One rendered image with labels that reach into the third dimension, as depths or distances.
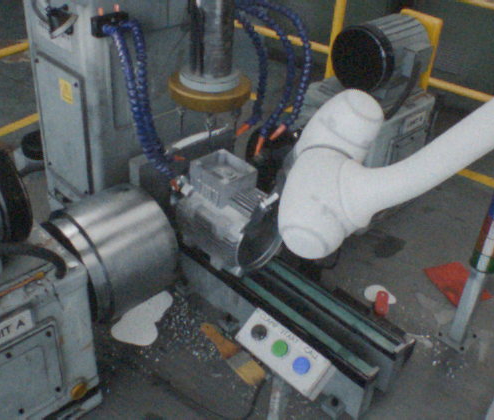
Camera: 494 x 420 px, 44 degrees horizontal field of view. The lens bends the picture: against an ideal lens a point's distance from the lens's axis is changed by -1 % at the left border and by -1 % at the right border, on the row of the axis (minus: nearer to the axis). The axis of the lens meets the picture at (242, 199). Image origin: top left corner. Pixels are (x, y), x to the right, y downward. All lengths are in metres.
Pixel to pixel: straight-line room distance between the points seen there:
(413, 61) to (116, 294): 0.99
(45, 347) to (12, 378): 0.07
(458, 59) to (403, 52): 2.71
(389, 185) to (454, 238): 1.05
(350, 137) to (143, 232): 0.46
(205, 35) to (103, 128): 0.35
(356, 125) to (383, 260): 0.83
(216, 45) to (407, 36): 0.65
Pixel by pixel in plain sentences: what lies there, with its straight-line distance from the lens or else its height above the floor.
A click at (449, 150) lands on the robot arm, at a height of 1.47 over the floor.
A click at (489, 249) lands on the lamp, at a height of 1.09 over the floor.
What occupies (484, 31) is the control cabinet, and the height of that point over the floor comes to 0.65.
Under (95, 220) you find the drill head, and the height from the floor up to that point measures 1.16.
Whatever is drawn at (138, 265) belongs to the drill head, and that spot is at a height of 1.09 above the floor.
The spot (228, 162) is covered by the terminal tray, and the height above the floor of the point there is 1.12.
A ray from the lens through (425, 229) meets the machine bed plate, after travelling 1.92.
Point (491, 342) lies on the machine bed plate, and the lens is 1.62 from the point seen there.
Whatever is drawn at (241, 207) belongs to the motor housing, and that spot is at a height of 1.10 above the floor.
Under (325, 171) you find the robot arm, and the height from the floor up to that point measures 1.41.
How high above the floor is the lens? 1.87
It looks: 34 degrees down
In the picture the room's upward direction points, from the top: 4 degrees clockwise
